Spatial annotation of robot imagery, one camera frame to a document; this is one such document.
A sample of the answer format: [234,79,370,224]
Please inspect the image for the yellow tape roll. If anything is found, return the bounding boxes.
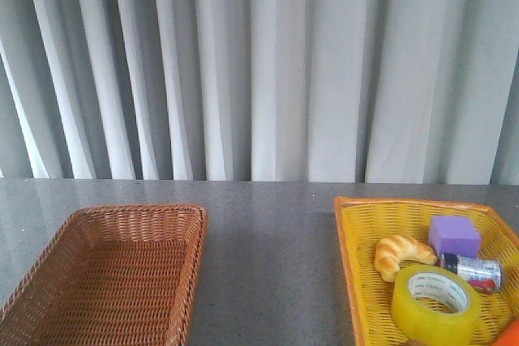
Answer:
[391,265,481,345]

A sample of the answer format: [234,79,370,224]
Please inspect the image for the yellow orange plastic basket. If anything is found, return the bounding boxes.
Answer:
[334,197,518,345]

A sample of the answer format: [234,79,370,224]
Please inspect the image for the grey pleated curtain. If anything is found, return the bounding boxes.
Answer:
[1,0,518,185]

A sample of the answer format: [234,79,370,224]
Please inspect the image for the toy croissant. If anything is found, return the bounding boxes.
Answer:
[374,235,437,283]

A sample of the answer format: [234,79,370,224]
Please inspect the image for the brown wicker basket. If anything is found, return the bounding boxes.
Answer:
[1,204,208,345]

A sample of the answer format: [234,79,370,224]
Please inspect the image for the purple foam cube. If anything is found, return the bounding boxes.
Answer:
[428,216,482,258]

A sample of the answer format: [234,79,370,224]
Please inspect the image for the brown object at bottom edge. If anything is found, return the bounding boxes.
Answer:
[403,339,426,346]

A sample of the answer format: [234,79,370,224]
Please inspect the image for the small labelled jar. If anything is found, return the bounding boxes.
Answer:
[440,254,504,293]

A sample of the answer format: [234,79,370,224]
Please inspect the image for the orange object at corner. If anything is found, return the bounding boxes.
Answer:
[493,318,519,346]

